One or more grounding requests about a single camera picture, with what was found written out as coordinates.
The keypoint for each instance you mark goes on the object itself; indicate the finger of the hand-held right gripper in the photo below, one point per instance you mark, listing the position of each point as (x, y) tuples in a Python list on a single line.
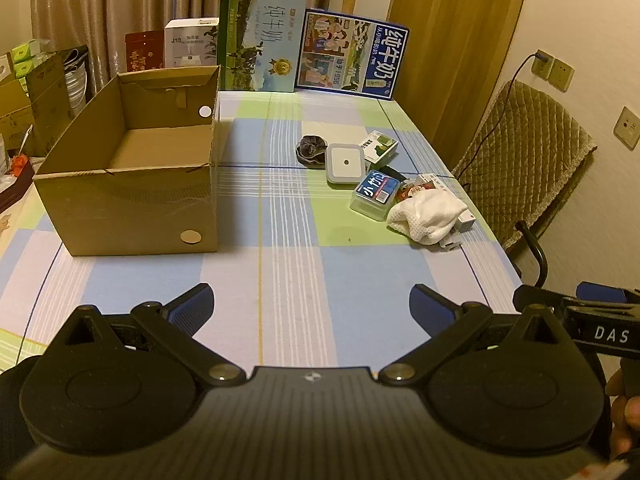
[(597, 292), (530, 294)]

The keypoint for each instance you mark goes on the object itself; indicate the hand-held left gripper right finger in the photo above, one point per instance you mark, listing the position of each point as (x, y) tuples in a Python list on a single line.
[(431, 307)]

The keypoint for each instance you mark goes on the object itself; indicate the stack of green tissue packs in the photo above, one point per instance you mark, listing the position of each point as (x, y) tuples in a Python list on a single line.
[(30, 55)]

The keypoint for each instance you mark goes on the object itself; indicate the yellow-brown curtain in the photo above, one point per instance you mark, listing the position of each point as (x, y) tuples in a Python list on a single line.
[(450, 35)]

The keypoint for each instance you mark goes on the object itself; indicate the white square night light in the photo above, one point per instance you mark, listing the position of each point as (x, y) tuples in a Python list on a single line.
[(346, 165)]

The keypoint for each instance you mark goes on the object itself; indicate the green milk carton case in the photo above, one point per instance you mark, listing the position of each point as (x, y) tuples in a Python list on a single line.
[(260, 40)]

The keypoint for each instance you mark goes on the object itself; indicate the red candy packet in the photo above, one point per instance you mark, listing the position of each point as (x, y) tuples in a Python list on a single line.
[(412, 191)]

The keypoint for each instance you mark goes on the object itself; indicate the low brown cardboard box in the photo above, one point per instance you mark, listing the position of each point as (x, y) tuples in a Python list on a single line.
[(15, 110)]

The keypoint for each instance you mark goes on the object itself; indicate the tall brown cardboard box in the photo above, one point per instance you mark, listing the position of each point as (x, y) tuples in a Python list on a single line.
[(47, 100)]

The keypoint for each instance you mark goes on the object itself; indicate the small white packet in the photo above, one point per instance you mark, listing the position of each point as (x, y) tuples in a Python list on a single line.
[(450, 243)]

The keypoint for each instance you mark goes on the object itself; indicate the white appliance box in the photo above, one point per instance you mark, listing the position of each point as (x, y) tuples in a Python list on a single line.
[(190, 42)]

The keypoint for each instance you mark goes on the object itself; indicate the small orange item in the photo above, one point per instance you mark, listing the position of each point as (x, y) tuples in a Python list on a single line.
[(20, 164)]

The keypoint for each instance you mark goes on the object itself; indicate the black bag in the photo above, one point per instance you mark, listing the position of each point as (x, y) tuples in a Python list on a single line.
[(75, 56)]

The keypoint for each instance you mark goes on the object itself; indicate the small white and red box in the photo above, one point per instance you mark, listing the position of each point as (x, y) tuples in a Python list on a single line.
[(465, 221)]

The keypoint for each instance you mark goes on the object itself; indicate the dark red gift box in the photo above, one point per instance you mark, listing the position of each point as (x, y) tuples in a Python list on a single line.
[(145, 52)]

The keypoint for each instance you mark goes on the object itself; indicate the checked tablecloth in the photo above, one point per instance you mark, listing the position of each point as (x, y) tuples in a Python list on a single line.
[(310, 270)]

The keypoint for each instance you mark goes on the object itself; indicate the dark red hexagonal box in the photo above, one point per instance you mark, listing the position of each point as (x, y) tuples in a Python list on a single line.
[(15, 187)]

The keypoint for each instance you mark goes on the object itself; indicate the cream printed cloth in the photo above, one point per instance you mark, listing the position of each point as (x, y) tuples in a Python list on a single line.
[(12, 225)]

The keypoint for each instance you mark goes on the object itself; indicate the dark hair scrunchie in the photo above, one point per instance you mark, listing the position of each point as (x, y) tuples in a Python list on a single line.
[(310, 149)]

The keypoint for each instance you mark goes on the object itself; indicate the blue milk carton case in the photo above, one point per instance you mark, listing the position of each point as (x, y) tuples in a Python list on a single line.
[(350, 55)]

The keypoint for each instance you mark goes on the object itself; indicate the clear box with blue label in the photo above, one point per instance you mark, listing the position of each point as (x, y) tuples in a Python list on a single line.
[(375, 195)]

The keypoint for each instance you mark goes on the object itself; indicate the chair with quilted cover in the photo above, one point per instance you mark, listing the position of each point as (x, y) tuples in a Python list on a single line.
[(530, 150)]

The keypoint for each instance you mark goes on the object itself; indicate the small green medicine box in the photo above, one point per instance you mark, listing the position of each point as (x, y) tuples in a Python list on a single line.
[(380, 147)]

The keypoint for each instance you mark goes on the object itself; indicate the white cloth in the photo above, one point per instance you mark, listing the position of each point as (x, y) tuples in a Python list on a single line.
[(427, 217)]

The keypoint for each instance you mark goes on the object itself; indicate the wall socket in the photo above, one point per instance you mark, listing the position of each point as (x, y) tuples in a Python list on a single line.
[(561, 75), (541, 64)]

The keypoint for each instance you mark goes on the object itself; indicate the person's right hand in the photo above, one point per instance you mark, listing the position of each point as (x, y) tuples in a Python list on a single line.
[(627, 420)]

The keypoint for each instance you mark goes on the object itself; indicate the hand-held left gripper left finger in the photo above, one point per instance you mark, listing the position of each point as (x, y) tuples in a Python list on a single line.
[(192, 306)]

